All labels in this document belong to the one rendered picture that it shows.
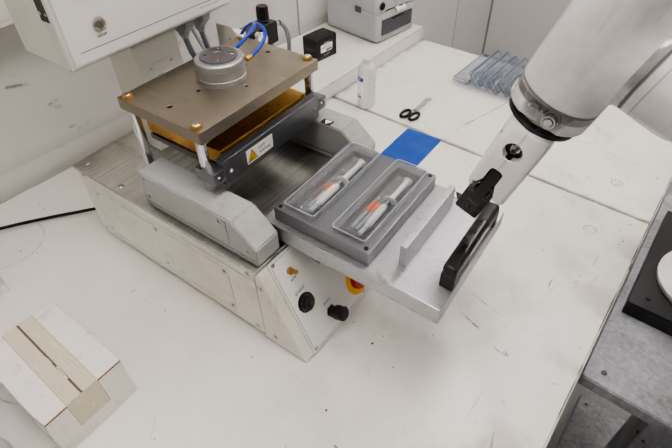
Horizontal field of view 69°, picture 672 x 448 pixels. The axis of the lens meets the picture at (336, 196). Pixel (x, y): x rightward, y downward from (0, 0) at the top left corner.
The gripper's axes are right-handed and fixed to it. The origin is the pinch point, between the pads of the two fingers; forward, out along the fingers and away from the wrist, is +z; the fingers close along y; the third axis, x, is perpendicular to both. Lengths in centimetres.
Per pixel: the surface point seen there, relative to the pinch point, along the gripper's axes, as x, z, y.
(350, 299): 5.8, 33.3, -3.6
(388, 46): 50, 45, 84
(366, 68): 42, 35, 54
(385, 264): 3.8, 11.5, -8.4
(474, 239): -3.3, 4.8, -1.0
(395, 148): 22, 41, 42
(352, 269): 6.9, 13.5, -11.1
